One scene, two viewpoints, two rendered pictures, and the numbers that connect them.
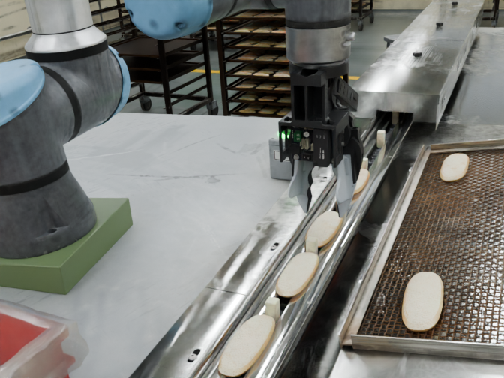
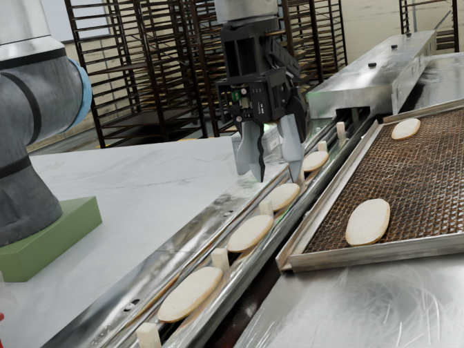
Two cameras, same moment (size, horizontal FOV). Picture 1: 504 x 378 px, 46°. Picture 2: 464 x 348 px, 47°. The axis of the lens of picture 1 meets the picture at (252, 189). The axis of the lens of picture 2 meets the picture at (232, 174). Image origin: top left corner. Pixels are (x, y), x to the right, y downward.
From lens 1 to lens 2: 0.17 m
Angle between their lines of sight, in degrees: 9
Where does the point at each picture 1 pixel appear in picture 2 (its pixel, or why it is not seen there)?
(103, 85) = (61, 88)
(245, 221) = not seen: hidden behind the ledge
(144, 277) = (105, 259)
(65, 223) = (25, 213)
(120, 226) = (87, 221)
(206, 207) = (174, 201)
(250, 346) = (192, 291)
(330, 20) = not seen: outside the picture
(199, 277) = not seen: hidden behind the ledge
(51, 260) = (10, 248)
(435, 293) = (380, 212)
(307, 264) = (259, 223)
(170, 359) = (106, 311)
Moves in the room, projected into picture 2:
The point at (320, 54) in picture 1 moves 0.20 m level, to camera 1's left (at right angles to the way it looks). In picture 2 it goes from (246, 8) to (76, 39)
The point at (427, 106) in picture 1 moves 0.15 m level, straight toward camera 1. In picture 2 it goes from (382, 97) to (380, 113)
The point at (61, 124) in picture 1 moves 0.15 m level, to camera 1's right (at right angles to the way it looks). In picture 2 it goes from (18, 119) to (123, 101)
